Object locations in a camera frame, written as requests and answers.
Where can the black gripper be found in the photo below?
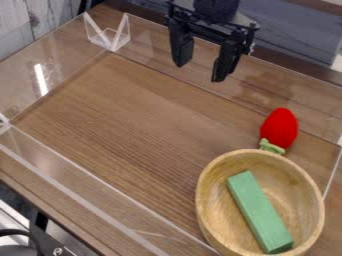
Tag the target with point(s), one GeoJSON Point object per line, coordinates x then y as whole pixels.
{"type": "Point", "coordinates": [215, 21]}

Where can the red plush strawberry toy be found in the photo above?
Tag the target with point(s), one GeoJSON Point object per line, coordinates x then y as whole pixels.
{"type": "Point", "coordinates": [278, 131]}

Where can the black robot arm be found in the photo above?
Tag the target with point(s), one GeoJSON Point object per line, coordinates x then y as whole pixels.
{"type": "Point", "coordinates": [215, 21]}

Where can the clear acrylic tray walls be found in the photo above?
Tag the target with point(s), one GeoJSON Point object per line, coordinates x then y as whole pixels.
{"type": "Point", "coordinates": [107, 133]}

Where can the wooden bowl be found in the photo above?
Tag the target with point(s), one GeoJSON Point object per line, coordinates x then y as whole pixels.
{"type": "Point", "coordinates": [291, 191]}

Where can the green rectangular block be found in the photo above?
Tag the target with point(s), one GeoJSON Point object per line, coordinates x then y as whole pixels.
{"type": "Point", "coordinates": [263, 220]}

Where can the clear acrylic corner bracket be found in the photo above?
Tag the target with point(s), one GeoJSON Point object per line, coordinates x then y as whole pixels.
{"type": "Point", "coordinates": [108, 38]}

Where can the black table frame mount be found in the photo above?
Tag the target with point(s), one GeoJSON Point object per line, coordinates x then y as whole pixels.
{"type": "Point", "coordinates": [41, 243]}

